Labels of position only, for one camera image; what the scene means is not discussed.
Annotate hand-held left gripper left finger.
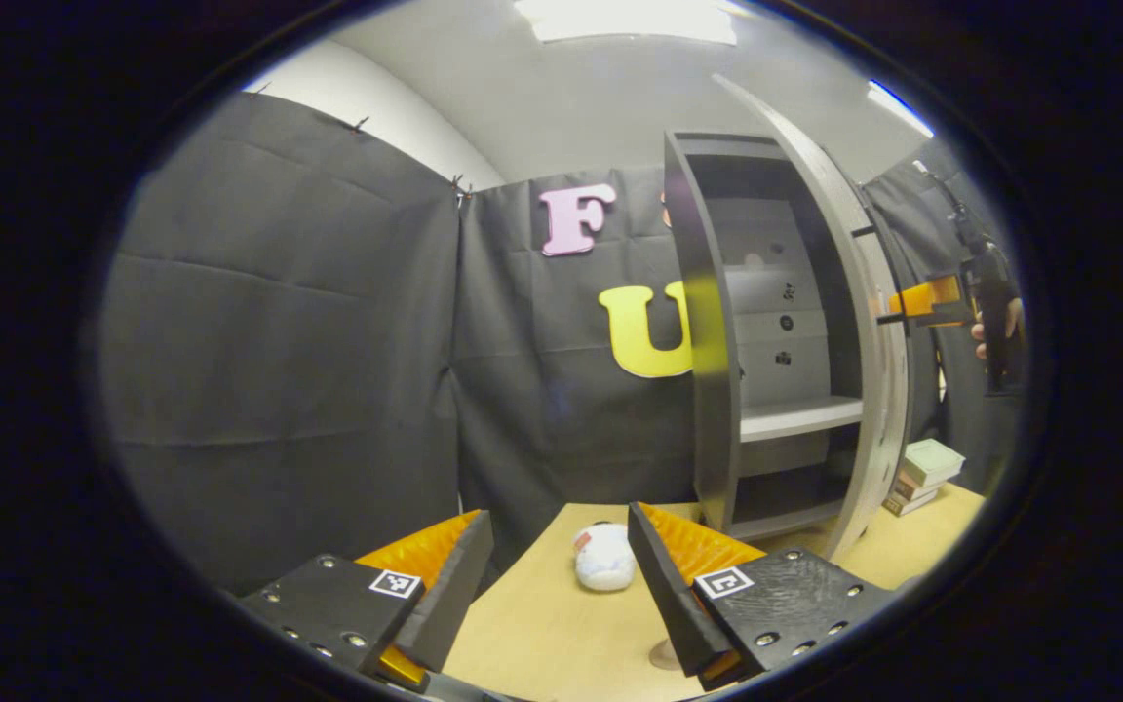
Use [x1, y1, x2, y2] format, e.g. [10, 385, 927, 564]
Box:
[235, 509, 495, 693]

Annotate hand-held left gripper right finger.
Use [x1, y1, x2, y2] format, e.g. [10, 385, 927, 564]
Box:
[627, 501, 899, 693]

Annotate light grey cabinet door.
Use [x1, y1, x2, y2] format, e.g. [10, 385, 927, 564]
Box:
[713, 73, 914, 565]

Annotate dark grey cabinet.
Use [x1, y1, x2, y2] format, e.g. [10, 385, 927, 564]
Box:
[664, 130, 867, 543]

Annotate pale green book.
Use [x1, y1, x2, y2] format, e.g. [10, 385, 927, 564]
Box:
[903, 438, 966, 488]

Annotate brown book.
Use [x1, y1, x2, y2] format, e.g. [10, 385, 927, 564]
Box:
[893, 470, 943, 504]

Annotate beige book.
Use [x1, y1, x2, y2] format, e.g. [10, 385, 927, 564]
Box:
[883, 489, 941, 518]

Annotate black backdrop cloth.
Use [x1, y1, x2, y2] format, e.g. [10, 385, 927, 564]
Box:
[98, 93, 1030, 596]

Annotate long ceiling light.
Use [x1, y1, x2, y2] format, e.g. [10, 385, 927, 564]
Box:
[513, 0, 743, 45]

